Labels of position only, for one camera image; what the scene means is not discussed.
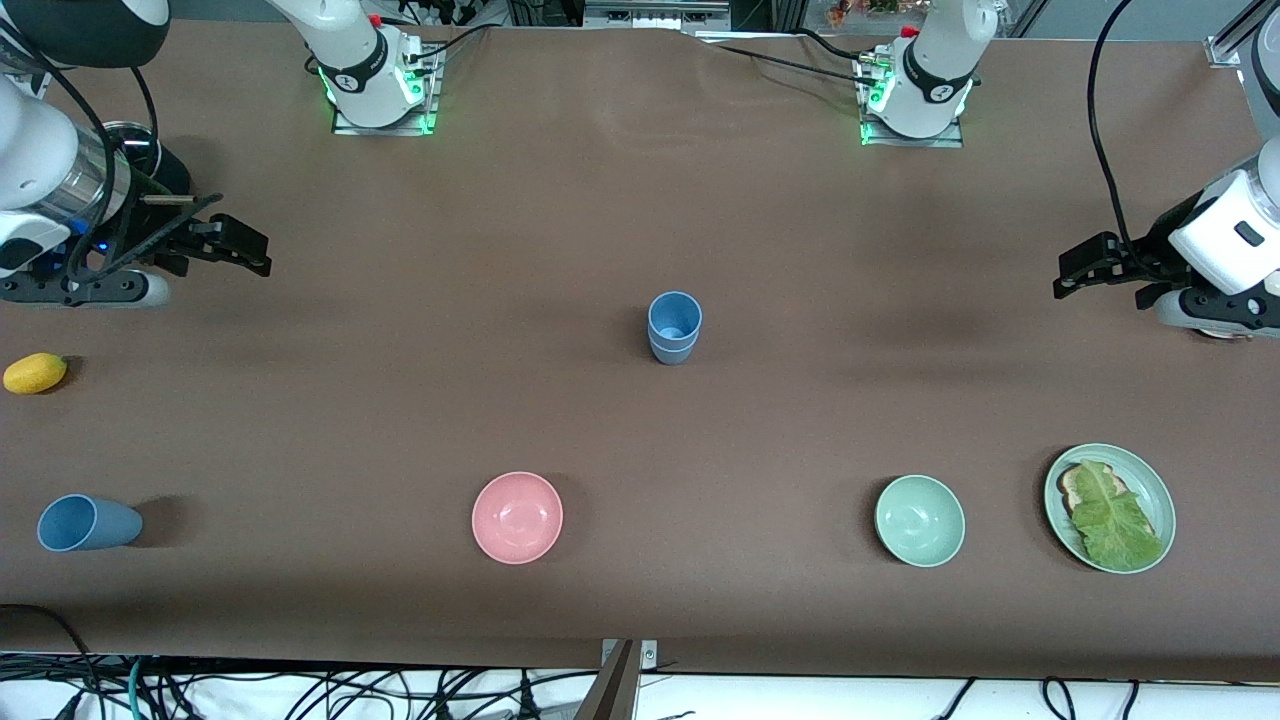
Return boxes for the black cooking pot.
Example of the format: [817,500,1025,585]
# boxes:
[105,120,193,201]

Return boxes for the glass pot lid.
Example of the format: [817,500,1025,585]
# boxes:
[105,120,161,176]

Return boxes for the yellow lemon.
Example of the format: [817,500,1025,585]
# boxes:
[3,352,69,395]

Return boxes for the toasted bread slice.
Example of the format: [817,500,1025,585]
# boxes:
[1058,462,1156,541]

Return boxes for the mint green plate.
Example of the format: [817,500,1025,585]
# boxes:
[1043,443,1177,575]

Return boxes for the green lettuce leaf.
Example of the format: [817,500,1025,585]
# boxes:
[1070,460,1166,569]

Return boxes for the mint green bowl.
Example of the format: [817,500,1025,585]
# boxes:
[874,474,967,569]

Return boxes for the pink bowl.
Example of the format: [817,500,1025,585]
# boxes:
[471,471,564,566]

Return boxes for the silver metal box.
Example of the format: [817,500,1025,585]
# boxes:
[583,0,731,31]

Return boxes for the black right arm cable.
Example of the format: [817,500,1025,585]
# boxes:
[20,30,161,276]

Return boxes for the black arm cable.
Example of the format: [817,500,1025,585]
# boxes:
[20,30,161,276]
[1087,0,1143,253]

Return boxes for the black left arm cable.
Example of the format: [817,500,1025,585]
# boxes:
[1087,0,1143,253]

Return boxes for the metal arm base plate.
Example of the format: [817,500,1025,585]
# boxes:
[332,45,441,136]
[860,50,966,149]

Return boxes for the aluminium frame profile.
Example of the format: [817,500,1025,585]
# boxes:
[1205,0,1257,69]

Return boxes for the black base cable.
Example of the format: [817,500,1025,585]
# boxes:
[700,28,883,79]
[410,22,493,63]

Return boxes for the grey camera pole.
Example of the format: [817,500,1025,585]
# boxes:
[575,640,641,720]

